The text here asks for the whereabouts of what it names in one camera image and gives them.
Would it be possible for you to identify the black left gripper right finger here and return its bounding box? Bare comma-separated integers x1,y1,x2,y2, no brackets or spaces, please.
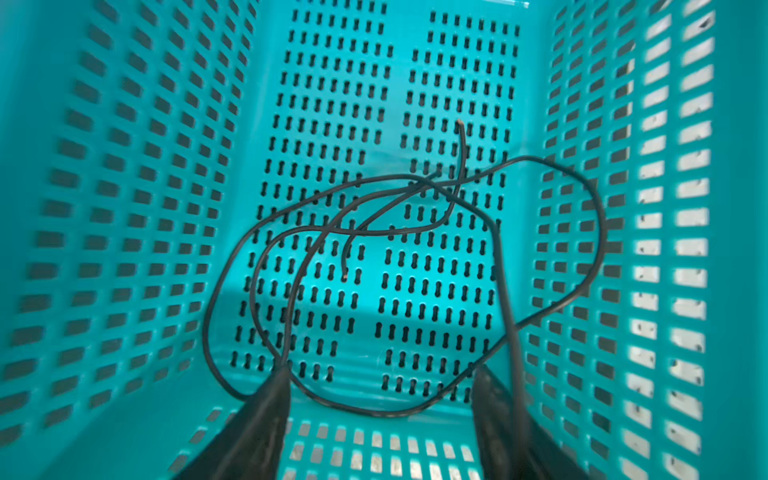
471,365,588,479

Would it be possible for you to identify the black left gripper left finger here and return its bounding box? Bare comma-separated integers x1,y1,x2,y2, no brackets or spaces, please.
176,366,291,479

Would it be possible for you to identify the black wire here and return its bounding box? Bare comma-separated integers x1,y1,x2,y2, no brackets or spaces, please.
202,119,608,419

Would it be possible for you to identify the teal perforated basket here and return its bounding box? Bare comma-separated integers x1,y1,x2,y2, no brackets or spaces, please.
1,1,767,479

